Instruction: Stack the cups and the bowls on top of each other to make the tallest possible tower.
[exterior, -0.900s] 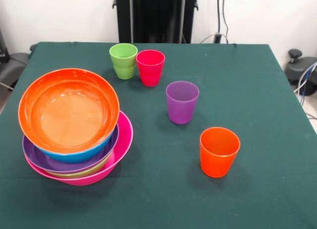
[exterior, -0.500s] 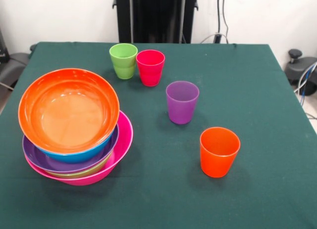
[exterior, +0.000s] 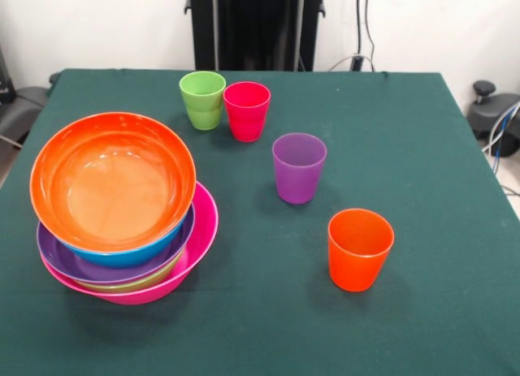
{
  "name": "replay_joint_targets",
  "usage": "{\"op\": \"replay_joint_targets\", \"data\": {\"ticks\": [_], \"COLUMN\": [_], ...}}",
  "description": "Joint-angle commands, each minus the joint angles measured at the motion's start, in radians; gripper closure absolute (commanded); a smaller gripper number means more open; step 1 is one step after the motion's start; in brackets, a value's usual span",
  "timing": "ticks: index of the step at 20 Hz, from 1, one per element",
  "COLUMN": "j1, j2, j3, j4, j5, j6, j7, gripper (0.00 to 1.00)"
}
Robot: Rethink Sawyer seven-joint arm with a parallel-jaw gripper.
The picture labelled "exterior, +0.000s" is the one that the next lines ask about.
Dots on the black plug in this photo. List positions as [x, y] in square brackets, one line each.
[357, 63]

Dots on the purple cup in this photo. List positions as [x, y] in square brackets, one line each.
[298, 181]

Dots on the black equipment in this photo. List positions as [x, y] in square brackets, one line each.
[28, 100]

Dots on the purple bowl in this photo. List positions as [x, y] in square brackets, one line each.
[61, 258]

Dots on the red cup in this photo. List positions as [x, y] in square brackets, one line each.
[246, 116]

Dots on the green cup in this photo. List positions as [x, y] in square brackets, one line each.
[202, 83]
[205, 119]

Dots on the green bowl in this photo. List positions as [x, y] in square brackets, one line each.
[130, 286]

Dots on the pink bowl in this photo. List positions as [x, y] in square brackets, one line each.
[205, 226]

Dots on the dark green tablecloth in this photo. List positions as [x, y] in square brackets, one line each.
[426, 311]

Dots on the blue bowl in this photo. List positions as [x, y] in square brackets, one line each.
[134, 256]

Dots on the orange bowl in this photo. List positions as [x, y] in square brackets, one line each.
[113, 181]

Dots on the orange cup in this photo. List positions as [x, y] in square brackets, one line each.
[357, 262]

